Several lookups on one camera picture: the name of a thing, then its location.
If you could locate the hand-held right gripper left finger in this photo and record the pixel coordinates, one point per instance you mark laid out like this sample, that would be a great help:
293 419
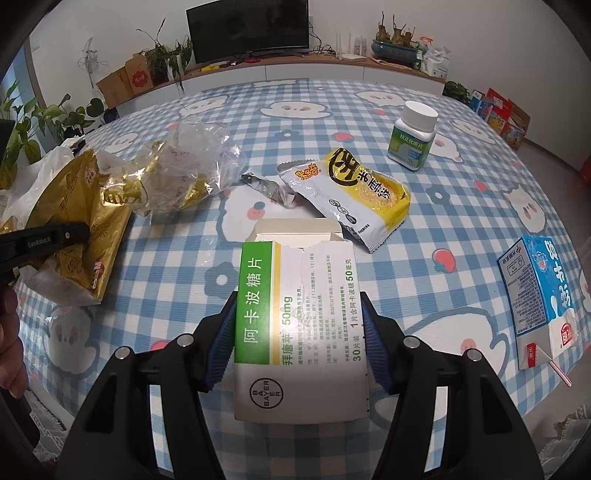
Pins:
221 344

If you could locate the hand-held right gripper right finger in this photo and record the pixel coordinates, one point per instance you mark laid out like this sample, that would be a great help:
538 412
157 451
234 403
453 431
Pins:
376 344

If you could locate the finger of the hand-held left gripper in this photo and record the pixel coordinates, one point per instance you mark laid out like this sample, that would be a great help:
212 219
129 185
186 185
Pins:
41 242

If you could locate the gold snack bag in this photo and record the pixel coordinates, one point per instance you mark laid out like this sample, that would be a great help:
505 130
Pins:
99 217

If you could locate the white green medicine box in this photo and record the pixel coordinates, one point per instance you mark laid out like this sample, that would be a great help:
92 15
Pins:
300 323

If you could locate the yellow snack packet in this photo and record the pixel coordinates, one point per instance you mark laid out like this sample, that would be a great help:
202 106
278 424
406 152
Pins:
364 194

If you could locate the person's left hand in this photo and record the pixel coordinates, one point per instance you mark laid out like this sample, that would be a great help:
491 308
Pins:
11 341

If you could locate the green pothos plant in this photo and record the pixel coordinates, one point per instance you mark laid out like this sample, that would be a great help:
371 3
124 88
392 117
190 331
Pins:
41 124

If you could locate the blue checked tablecloth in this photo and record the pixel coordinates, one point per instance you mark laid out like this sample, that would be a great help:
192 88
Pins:
461 221

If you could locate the clear bag with gold wrappers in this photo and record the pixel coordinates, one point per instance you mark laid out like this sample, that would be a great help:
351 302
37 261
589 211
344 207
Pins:
180 170

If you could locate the silver foil wrapper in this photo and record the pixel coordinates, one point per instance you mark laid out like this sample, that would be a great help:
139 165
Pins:
270 189

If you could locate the brown cardboard box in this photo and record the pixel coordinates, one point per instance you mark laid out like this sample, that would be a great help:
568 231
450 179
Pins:
113 90

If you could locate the blue white milk carton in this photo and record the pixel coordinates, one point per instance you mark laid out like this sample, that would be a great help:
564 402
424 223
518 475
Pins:
538 295

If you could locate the brown paper bag red print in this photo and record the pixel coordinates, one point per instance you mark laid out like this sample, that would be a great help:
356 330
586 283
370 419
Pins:
138 76

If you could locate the grey patterned rug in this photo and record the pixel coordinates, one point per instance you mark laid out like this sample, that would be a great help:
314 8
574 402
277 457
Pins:
561 431

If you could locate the white medicine bottle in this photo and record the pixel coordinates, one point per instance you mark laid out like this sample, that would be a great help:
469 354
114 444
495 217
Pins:
411 138

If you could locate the potted orchid plant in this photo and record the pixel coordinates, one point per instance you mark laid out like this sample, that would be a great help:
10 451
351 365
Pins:
166 55

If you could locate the colourful boxes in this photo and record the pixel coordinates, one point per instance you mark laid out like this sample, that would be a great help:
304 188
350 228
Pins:
501 117

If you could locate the small green floor plant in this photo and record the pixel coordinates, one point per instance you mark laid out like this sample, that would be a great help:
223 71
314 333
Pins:
456 91

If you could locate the red stool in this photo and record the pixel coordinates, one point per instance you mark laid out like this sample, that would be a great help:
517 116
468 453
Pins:
585 170

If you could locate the white cabinet with wooden top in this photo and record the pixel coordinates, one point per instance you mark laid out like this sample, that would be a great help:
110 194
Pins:
277 76

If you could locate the white packaging bags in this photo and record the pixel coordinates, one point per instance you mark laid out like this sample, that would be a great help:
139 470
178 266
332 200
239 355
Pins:
435 60

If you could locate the white router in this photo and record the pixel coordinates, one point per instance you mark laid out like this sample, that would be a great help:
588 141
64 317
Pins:
351 50

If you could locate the black television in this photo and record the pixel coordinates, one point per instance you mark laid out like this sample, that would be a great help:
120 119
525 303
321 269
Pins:
247 30

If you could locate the bonsai in blue planter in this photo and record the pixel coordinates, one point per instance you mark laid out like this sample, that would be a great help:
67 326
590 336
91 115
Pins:
392 46

